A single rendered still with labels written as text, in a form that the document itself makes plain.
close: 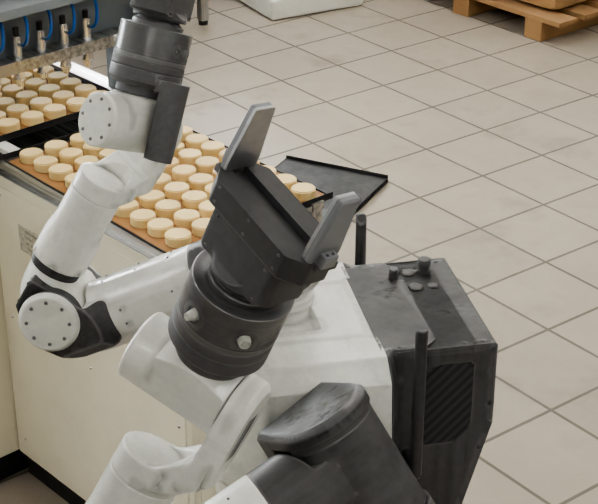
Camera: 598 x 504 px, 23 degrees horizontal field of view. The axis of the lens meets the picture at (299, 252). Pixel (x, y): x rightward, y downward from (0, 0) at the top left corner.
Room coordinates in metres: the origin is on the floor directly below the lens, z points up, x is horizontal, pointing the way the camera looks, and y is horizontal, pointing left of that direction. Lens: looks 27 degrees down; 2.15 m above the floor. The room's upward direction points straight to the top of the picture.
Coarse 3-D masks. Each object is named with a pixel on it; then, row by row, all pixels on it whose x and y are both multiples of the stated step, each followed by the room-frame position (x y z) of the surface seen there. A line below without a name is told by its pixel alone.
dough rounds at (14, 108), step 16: (32, 80) 3.25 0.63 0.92; (48, 80) 3.28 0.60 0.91; (64, 80) 3.25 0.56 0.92; (80, 80) 3.26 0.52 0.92; (0, 96) 3.16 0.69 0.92; (16, 96) 3.16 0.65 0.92; (32, 96) 3.15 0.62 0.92; (48, 96) 3.18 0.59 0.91; (64, 96) 3.15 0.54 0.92; (80, 96) 3.19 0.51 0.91; (0, 112) 3.05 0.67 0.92; (16, 112) 3.06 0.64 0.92; (32, 112) 3.05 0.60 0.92; (48, 112) 3.06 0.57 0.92; (64, 112) 3.07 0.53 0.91; (0, 128) 2.98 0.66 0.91; (16, 128) 2.98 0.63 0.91
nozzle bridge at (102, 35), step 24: (0, 0) 3.06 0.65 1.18; (24, 0) 3.06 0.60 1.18; (48, 0) 3.06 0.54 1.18; (72, 0) 3.10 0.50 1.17; (120, 0) 3.29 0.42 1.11; (24, 24) 3.11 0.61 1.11; (48, 24) 3.16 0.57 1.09; (24, 48) 3.11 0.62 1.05; (48, 48) 3.12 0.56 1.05; (72, 48) 3.14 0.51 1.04; (96, 48) 3.18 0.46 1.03; (0, 72) 3.01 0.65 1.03
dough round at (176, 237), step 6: (174, 228) 2.47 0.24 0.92; (180, 228) 2.47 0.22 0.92; (168, 234) 2.44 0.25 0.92; (174, 234) 2.44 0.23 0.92; (180, 234) 2.44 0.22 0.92; (186, 234) 2.44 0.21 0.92; (168, 240) 2.43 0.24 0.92; (174, 240) 2.42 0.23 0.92; (180, 240) 2.42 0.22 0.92; (186, 240) 2.43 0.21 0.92; (174, 246) 2.42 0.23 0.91; (180, 246) 2.42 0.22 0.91
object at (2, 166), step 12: (0, 144) 2.92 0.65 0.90; (0, 156) 2.91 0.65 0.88; (0, 168) 2.91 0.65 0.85; (12, 168) 2.87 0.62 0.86; (24, 180) 2.84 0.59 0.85; (36, 180) 2.81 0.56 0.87; (48, 192) 2.77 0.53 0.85; (108, 228) 2.62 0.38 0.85; (132, 240) 2.56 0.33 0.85; (156, 252) 2.50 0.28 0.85
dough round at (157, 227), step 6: (150, 222) 2.49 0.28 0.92; (156, 222) 2.49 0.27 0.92; (162, 222) 2.49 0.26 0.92; (168, 222) 2.49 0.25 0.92; (150, 228) 2.47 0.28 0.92; (156, 228) 2.47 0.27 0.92; (162, 228) 2.47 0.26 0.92; (168, 228) 2.47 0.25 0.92; (150, 234) 2.47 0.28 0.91; (156, 234) 2.46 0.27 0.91; (162, 234) 2.46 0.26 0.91
